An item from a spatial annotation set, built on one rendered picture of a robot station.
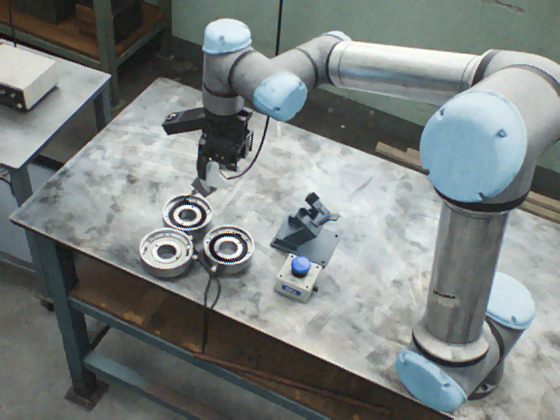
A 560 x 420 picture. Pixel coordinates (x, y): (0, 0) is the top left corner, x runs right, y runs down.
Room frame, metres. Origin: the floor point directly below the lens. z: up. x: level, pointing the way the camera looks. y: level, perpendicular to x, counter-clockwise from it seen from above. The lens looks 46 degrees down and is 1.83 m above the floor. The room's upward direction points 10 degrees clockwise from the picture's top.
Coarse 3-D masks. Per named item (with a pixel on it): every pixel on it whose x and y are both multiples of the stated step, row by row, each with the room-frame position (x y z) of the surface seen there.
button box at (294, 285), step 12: (288, 264) 0.80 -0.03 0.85; (312, 264) 0.81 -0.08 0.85; (276, 276) 0.77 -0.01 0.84; (288, 276) 0.77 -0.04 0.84; (300, 276) 0.77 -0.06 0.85; (312, 276) 0.78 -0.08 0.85; (276, 288) 0.76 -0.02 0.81; (288, 288) 0.76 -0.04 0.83; (300, 288) 0.75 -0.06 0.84; (312, 288) 0.77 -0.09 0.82; (300, 300) 0.75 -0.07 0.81
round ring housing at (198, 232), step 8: (168, 200) 0.92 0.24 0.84; (176, 200) 0.94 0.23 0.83; (192, 200) 0.94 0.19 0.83; (200, 200) 0.95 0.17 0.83; (168, 208) 0.91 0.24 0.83; (184, 208) 0.92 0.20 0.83; (192, 208) 0.92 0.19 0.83; (208, 208) 0.93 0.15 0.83; (176, 216) 0.89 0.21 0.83; (184, 216) 0.92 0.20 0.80; (192, 216) 0.92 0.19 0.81; (200, 216) 0.90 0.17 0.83; (208, 216) 0.91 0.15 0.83; (168, 224) 0.86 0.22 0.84; (184, 224) 0.87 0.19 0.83; (192, 224) 0.88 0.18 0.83; (208, 224) 0.88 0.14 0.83; (184, 232) 0.85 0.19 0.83; (192, 232) 0.85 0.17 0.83; (200, 232) 0.86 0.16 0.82
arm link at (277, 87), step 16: (240, 64) 0.85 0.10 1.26; (256, 64) 0.85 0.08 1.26; (272, 64) 0.85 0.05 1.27; (288, 64) 0.86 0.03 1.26; (304, 64) 0.88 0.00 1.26; (240, 80) 0.83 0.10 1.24; (256, 80) 0.82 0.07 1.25; (272, 80) 0.82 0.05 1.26; (288, 80) 0.82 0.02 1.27; (304, 80) 0.86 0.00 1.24; (256, 96) 0.81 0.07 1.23; (272, 96) 0.80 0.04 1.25; (288, 96) 0.80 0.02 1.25; (304, 96) 0.83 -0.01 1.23; (272, 112) 0.79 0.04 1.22; (288, 112) 0.80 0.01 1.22
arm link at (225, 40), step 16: (208, 32) 0.89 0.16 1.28; (224, 32) 0.89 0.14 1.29; (240, 32) 0.90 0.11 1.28; (208, 48) 0.88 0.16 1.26; (224, 48) 0.87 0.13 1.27; (240, 48) 0.88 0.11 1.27; (208, 64) 0.88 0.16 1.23; (224, 64) 0.86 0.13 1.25; (208, 80) 0.88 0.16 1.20; (224, 80) 0.85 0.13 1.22; (224, 96) 0.87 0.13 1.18
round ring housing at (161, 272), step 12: (168, 228) 0.84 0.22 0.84; (144, 240) 0.80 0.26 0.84; (180, 240) 0.83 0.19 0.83; (144, 252) 0.79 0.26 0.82; (156, 252) 0.79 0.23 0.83; (168, 252) 0.81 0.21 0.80; (180, 252) 0.80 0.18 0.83; (192, 252) 0.79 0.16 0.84; (144, 264) 0.75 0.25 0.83; (180, 264) 0.76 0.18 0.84; (156, 276) 0.75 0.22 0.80; (168, 276) 0.75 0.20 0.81
